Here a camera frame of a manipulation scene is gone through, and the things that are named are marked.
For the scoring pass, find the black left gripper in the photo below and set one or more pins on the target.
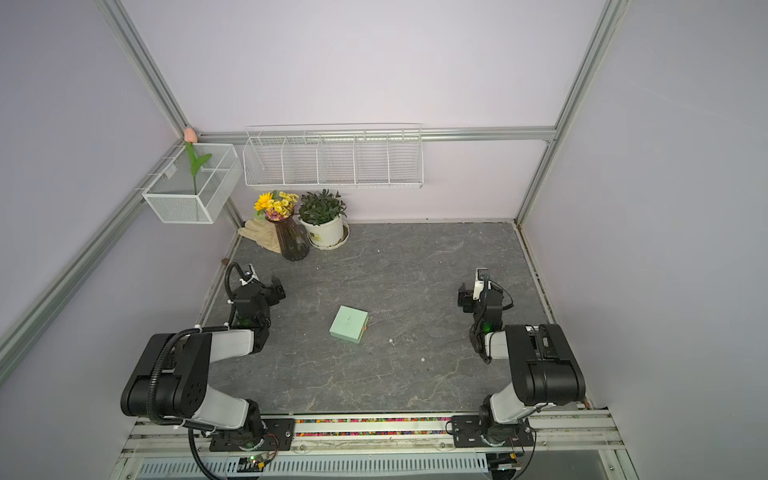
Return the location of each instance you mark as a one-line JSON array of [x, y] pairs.
[[274, 290]]

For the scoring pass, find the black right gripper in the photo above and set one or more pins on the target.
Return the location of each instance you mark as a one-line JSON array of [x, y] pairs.
[[468, 297]]

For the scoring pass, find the mint green jewelry box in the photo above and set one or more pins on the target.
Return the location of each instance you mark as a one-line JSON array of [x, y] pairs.
[[349, 324]]

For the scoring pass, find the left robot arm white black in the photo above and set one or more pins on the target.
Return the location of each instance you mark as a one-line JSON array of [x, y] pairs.
[[170, 382]]

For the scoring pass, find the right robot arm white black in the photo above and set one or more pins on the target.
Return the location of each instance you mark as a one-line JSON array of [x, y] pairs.
[[543, 369]]

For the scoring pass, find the dark glass vase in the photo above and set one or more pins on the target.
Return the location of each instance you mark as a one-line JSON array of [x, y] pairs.
[[292, 239]]

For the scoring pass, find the white plant pot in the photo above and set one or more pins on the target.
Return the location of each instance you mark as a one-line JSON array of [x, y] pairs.
[[328, 236]]

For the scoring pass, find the yellow flower bouquet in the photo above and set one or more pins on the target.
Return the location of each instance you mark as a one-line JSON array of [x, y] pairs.
[[276, 205]]

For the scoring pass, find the green potted plant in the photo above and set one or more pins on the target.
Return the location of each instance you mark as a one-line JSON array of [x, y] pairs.
[[321, 207]]

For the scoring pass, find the small white mesh basket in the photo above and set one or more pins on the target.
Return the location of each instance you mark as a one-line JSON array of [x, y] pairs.
[[184, 193]]

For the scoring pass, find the white vent grille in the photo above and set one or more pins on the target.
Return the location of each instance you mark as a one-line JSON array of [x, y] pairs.
[[327, 466]]

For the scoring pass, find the pink artificial tulip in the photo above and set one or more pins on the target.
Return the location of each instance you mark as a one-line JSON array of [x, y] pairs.
[[196, 162]]

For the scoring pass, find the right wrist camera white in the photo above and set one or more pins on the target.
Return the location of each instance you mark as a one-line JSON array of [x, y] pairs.
[[481, 276]]

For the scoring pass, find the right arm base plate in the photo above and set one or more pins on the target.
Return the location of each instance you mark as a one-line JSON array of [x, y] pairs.
[[470, 431]]

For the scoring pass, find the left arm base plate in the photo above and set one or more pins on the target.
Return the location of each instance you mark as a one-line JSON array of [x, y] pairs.
[[274, 434]]

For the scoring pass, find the long white wire basket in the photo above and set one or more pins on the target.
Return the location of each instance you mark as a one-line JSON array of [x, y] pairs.
[[334, 155]]

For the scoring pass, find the aluminium front rail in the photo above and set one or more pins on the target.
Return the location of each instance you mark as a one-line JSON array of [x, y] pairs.
[[438, 432]]

